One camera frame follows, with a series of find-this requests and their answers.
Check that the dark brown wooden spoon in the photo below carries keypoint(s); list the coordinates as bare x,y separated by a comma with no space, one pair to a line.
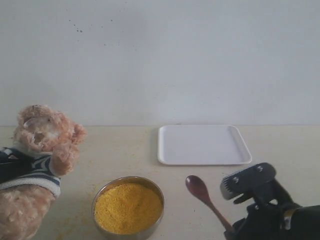
199,190

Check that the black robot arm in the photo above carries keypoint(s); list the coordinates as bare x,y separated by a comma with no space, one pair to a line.
304,220

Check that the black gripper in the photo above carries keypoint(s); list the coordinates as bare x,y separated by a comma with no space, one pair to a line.
264,221

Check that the steel bowl of yellow millet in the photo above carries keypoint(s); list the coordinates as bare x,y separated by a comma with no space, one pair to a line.
128,208

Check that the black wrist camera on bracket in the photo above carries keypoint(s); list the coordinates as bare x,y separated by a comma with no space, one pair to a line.
241,183

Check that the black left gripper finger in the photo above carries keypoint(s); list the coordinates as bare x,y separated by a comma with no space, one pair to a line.
14,164

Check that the white rectangular plastic tray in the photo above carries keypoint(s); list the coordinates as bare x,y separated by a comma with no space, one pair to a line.
201,145

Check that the tan teddy bear striped sweater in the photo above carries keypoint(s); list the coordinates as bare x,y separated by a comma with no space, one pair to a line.
45,147

